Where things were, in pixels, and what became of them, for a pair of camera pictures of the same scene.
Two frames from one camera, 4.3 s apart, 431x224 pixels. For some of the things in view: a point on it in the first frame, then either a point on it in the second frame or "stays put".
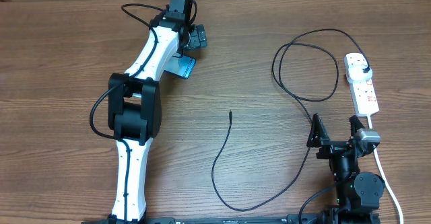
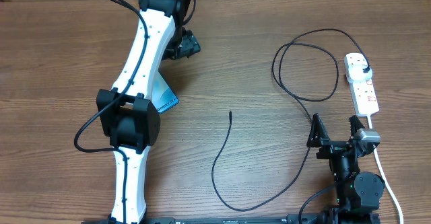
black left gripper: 198,35 to 190,44
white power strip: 363,91 stays put
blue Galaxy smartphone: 182,66 to 163,96
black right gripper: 317,138 stays put
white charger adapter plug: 356,75 stays put
